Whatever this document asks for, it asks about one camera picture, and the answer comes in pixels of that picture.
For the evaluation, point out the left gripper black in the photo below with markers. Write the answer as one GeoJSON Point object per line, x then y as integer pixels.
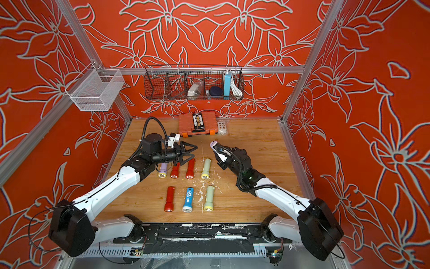
{"type": "Point", "coordinates": [180, 154]}

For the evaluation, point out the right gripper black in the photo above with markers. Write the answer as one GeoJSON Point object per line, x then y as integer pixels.
{"type": "Point", "coordinates": [220, 162]}

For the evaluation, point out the red flashlight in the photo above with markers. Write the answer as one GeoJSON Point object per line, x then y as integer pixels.
{"type": "Point", "coordinates": [175, 171]}
{"type": "Point", "coordinates": [169, 203]}
{"type": "Point", "coordinates": [190, 169]}

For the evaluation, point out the purple flashlight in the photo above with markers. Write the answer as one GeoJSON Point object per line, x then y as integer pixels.
{"type": "Point", "coordinates": [163, 170]}
{"type": "Point", "coordinates": [218, 151]}

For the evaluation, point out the green flashlight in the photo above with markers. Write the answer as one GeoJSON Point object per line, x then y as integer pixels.
{"type": "Point", "coordinates": [206, 169]}
{"type": "Point", "coordinates": [209, 205]}

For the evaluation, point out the blue flashlight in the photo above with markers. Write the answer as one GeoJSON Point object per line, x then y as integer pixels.
{"type": "Point", "coordinates": [187, 208]}

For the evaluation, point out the red flashlight front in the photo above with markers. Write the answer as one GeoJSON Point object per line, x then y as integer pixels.
{"type": "Point", "coordinates": [169, 203]}

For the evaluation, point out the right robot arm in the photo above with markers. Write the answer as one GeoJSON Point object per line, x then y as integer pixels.
{"type": "Point", "coordinates": [315, 226]}

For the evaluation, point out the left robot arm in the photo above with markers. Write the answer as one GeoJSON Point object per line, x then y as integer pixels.
{"type": "Point", "coordinates": [74, 227]}

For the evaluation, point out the plastic bag with stickers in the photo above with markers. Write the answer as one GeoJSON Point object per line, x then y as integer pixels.
{"type": "Point", "coordinates": [222, 127]}

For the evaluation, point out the orange tool case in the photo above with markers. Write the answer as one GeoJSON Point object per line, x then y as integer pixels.
{"type": "Point", "coordinates": [197, 123]}

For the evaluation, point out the white packet in basket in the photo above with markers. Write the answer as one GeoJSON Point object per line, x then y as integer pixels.
{"type": "Point", "coordinates": [195, 90]}

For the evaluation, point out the dark blue round case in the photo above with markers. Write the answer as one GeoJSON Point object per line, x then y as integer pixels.
{"type": "Point", "coordinates": [216, 92]}

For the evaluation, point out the light blue box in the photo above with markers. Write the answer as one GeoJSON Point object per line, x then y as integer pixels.
{"type": "Point", "coordinates": [227, 85]}

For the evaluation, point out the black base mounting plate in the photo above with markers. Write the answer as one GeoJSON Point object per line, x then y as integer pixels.
{"type": "Point", "coordinates": [206, 239]}

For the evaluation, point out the clear plastic bin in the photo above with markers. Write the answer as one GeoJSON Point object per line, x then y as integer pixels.
{"type": "Point", "coordinates": [96, 90]}

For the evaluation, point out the black wire basket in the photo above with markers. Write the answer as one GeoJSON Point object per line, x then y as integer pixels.
{"type": "Point", "coordinates": [172, 83]}

